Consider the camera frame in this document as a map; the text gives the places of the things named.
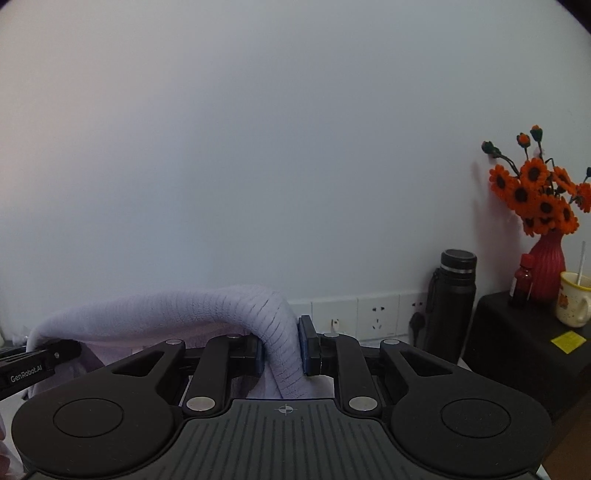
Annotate black nightstand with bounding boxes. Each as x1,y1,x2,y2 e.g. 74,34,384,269
463,292,590,420

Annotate white wall socket panel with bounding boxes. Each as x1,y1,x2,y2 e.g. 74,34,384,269
290,291,428,342

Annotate yellow ceramic mug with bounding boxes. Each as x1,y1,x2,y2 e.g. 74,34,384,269
555,271,591,328

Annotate lavender ribbed pajama garment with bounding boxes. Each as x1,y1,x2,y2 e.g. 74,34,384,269
27,285,334,400

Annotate orange artificial flowers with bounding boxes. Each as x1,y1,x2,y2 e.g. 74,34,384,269
481,125,590,237

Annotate small red bottle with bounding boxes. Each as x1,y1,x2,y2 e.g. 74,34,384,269
510,254,535,301

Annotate black thermos bottle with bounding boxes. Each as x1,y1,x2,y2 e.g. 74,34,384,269
423,249,477,364

